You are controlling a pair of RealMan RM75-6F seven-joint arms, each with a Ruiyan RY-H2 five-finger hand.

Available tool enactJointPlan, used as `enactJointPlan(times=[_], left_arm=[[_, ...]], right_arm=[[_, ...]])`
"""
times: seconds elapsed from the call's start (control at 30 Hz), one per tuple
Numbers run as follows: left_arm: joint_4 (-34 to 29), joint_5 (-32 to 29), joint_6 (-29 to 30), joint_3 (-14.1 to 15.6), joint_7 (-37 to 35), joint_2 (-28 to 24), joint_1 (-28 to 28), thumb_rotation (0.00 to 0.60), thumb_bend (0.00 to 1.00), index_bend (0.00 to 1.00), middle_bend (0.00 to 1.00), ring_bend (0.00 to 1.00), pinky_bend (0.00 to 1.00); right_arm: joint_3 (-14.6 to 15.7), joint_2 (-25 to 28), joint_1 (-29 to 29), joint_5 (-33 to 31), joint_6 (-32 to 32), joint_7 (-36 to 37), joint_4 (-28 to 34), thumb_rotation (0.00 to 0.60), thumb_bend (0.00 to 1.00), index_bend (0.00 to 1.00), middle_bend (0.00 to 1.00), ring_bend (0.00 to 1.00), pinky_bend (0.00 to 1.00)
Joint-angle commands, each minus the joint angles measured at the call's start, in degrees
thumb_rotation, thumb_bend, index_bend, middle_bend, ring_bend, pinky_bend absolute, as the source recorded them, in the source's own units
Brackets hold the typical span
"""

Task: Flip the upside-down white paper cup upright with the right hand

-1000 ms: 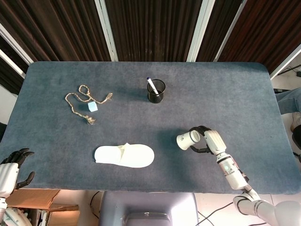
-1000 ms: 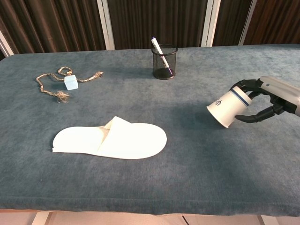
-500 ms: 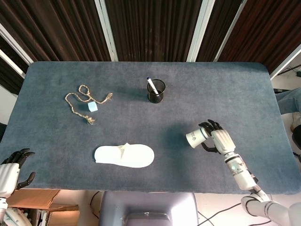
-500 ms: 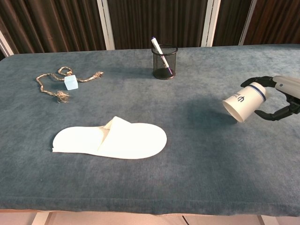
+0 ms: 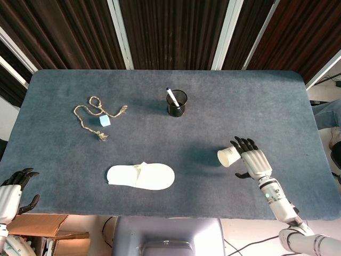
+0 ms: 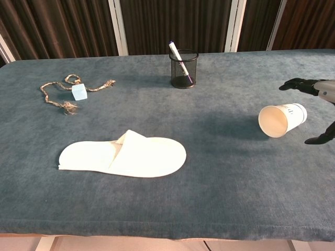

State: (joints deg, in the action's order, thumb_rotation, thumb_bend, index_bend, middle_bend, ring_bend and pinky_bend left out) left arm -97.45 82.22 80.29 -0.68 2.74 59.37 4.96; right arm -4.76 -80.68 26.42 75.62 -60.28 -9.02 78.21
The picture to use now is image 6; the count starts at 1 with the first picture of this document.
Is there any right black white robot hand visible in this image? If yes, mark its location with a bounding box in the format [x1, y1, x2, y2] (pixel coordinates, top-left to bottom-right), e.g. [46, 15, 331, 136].
[278, 77, 335, 145]

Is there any white paper cup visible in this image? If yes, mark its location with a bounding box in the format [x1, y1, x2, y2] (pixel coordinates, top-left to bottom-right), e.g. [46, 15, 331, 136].
[258, 102, 308, 139]

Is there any brown curtain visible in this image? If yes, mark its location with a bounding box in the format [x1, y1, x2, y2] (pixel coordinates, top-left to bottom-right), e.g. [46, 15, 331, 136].
[0, 0, 119, 66]
[120, 0, 233, 55]
[272, 0, 335, 51]
[236, 0, 274, 52]

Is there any black mesh pen holder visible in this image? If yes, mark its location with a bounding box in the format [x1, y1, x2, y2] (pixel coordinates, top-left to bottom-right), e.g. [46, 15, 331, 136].
[169, 49, 200, 89]

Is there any white marker pen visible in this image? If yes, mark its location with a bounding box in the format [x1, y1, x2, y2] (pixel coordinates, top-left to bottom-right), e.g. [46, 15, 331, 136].
[167, 39, 195, 82]

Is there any blue table cloth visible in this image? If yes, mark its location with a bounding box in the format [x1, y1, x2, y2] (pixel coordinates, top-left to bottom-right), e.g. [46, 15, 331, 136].
[0, 47, 335, 243]

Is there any white flat slipper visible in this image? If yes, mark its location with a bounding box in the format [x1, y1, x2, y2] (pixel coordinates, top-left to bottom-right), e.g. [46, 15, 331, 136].
[58, 129, 187, 179]

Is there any light blue cube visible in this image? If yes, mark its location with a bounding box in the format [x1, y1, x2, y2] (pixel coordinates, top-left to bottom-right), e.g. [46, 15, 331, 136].
[71, 83, 88, 101]

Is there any white frame post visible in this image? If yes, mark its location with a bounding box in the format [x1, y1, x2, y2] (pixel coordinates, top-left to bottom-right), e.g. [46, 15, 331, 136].
[266, 0, 288, 51]
[108, 0, 129, 56]
[224, 0, 248, 52]
[0, 33, 14, 65]

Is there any beige braided rope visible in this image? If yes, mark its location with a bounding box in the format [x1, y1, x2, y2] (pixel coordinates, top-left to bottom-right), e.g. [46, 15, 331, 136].
[39, 74, 117, 116]

